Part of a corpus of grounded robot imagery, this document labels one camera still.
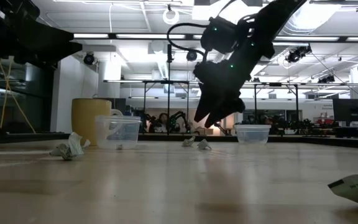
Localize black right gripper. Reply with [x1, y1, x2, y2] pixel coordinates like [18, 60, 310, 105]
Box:
[193, 40, 275, 129]

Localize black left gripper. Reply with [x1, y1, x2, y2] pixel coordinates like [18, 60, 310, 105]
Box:
[0, 17, 84, 70]

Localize small sweetener packet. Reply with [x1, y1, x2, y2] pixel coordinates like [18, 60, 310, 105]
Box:
[181, 136, 196, 147]
[197, 138, 213, 151]

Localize low clear plastic container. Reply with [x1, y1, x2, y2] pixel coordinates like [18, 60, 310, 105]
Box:
[234, 124, 272, 145]

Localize black vertical pole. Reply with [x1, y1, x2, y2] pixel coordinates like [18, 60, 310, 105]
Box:
[166, 43, 173, 135]

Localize person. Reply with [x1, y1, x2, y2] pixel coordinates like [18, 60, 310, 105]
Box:
[155, 112, 170, 134]

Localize yellow cylindrical bin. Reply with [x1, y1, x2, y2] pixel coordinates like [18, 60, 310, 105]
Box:
[71, 98, 112, 147]

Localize black ceiling spotlight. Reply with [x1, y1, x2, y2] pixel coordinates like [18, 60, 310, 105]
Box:
[285, 44, 313, 64]
[317, 73, 336, 85]

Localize tall clear plastic container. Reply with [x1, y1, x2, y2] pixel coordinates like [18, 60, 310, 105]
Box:
[94, 114, 142, 151]

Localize black computer monitor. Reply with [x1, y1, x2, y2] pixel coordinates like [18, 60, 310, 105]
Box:
[332, 98, 358, 123]

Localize black hanging dome camera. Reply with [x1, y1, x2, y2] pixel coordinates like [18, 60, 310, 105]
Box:
[83, 52, 96, 66]
[185, 49, 198, 62]

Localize black metal frame rack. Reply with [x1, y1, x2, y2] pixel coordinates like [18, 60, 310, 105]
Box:
[140, 79, 193, 135]
[242, 82, 300, 131]

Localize yellow cable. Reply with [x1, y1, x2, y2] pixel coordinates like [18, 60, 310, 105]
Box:
[0, 57, 37, 134]

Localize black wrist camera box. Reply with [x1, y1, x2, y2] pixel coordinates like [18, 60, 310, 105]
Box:
[200, 16, 241, 54]

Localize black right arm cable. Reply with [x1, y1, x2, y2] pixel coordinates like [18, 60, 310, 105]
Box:
[166, 22, 211, 62]

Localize white coiled ceiling cable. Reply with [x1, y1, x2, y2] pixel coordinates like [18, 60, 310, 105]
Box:
[162, 4, 181, 26]

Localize black table edge rail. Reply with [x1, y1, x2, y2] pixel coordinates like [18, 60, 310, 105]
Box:
[0, 132, 358, 150]

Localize silver ventilation duct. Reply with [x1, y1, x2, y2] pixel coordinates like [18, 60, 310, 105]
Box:
[277, 0, 357, 35]

